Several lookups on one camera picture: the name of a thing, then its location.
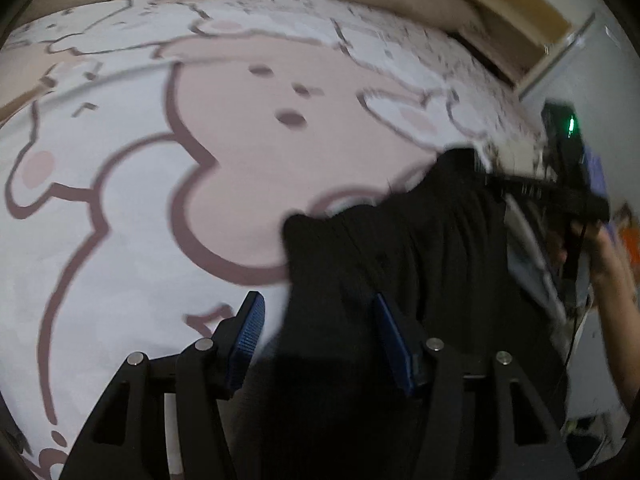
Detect orange object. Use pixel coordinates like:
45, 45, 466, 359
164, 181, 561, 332
615, 202, 640, 256

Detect cartoon printed bed sheet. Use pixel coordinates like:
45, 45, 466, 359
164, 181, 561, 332
0, 0, 551, 480

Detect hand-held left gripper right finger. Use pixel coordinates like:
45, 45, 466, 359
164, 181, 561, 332
372, 292, 581, 480

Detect black cable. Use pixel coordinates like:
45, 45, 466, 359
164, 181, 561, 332
552, 280, 590, 411

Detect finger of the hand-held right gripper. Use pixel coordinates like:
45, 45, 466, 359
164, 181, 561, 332
487, 172, 552, 211

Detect white wardrobe door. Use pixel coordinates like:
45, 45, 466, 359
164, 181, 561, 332
520, 10, 640, 201

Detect grey cloth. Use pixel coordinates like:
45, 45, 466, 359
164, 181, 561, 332
504, 194, 571, 328

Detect person's right forearm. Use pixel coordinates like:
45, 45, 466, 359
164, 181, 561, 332
589, 237, 640, 411

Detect wooden shelf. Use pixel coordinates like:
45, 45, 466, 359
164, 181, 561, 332
432, 0, 576, 86

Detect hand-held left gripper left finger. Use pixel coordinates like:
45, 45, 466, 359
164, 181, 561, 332
59, 291, 266, 480

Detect black garment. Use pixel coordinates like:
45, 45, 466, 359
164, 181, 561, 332
227, 146, 571, 480

